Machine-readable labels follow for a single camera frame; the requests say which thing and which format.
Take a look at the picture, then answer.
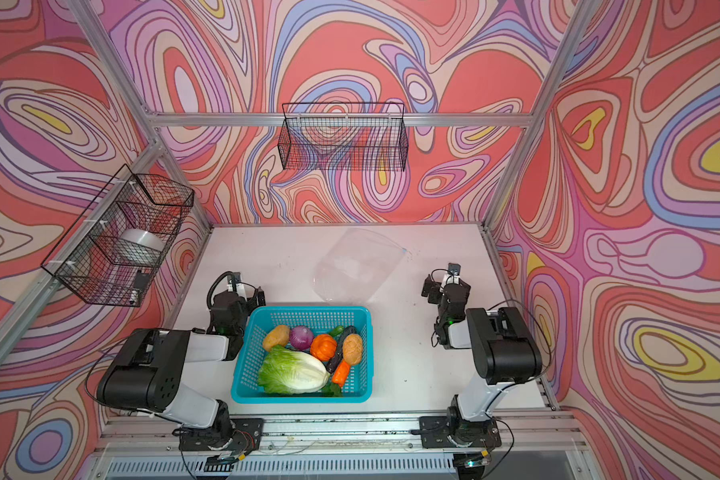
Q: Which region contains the purple onion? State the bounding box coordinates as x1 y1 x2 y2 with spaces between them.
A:
289 325 314 351

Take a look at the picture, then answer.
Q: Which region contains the clear zip top bag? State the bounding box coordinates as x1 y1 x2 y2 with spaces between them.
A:
312 228 407 305

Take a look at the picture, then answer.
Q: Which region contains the orange pumpkin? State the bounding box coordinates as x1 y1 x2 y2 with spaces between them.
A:
309 334 337 362

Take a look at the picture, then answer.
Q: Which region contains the tan bread bun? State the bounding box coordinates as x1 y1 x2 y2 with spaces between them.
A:
342 333 364 366

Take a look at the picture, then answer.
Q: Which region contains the teal plastic basket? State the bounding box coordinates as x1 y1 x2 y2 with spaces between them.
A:
230 306 374 404

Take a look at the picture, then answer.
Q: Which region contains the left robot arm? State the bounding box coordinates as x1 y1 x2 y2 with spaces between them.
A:
95 287 266 451

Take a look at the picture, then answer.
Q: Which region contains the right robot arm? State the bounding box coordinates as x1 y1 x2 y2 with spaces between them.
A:
413 273 543 448

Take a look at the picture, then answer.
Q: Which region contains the brown potato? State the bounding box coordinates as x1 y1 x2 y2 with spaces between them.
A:
262 325 290 352

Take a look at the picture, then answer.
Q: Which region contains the green lettuce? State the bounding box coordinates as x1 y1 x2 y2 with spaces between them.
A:
257 346 330 395

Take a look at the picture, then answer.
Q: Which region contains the green chili pepper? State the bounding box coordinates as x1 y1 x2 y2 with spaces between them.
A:
329 325 345 338

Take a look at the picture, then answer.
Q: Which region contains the white roll in basket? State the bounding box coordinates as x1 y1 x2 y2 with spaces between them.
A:
116 228 165 266

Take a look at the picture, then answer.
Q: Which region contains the orange carrot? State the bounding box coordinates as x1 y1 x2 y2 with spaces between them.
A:
332 360 351 388

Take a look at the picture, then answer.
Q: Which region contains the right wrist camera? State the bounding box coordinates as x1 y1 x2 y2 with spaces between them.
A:
444 263 461 284

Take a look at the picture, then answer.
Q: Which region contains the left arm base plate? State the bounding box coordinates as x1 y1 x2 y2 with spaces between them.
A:
174 417 264 454

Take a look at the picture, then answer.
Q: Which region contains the black wire basket left wall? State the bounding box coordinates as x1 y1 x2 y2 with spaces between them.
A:
41 166 195 308

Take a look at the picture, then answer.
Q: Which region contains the black wire basket wall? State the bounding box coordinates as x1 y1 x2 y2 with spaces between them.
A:
41 166 195 308
277 101 409 172

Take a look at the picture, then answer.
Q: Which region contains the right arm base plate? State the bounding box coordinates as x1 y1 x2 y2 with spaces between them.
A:
411 415 502 451

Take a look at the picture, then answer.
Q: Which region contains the black wire basket back wall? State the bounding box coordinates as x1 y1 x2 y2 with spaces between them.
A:
277 101 409 172

